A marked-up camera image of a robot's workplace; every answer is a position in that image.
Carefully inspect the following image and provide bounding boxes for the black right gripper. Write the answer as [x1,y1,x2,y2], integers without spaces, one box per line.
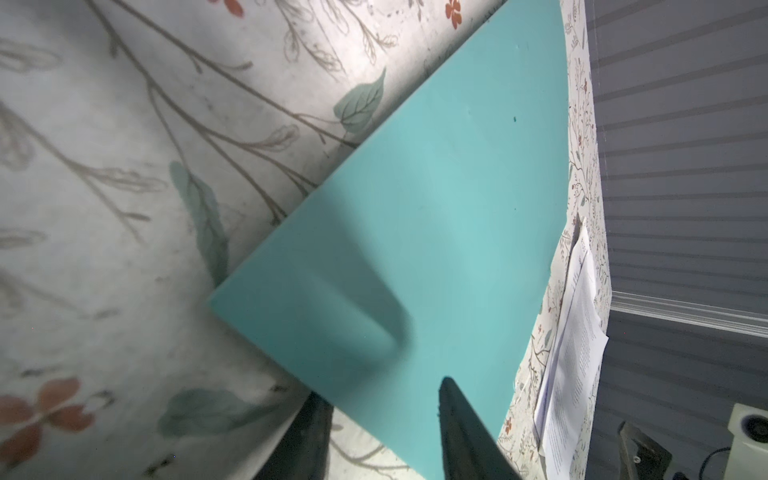
[618,421,672,480]

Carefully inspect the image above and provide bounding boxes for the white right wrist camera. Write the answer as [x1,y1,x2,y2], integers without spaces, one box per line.
[723,403,768,480]

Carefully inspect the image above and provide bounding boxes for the printed white paper sheet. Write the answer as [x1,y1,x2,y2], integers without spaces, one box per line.
[534,229,608,479]

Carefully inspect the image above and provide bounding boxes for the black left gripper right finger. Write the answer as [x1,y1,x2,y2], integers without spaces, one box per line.
[439,377,521,480]

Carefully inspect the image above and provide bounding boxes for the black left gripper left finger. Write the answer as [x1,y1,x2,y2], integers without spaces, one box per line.
[255,392,334,480]

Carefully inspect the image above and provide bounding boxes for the teal file folder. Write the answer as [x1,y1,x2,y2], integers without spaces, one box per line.
[210,1,569,479]

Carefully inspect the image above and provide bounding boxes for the white paper sheet underneath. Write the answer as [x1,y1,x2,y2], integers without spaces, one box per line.
[565,214,584,276]

